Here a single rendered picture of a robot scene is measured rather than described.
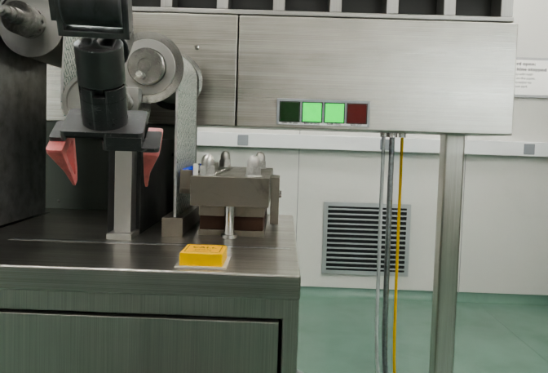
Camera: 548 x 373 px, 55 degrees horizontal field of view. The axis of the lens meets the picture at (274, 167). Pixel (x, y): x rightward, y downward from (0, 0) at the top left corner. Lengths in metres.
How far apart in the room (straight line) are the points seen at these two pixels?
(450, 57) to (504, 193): 2.66
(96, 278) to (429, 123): 0.96
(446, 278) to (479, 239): 2.37
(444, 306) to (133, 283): 1.10
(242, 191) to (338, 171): 2.74
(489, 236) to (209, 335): 3.35
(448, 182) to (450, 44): 0.42
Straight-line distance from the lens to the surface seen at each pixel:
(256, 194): 1.07
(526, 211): 4.17
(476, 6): 1.64
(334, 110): 1.43
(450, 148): 1.66
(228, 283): 0.84
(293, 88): 1.43
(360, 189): 3.81
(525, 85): 4.13
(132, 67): 1.13
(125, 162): 1.10
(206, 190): 1.08
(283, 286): 0.84
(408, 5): 1.59
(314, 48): 1.45
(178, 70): 1.13
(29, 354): 1.00
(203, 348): 0.91
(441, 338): 1.76
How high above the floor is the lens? 1.11
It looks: 3 degrees down
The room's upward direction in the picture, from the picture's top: 2 degrees clockwise
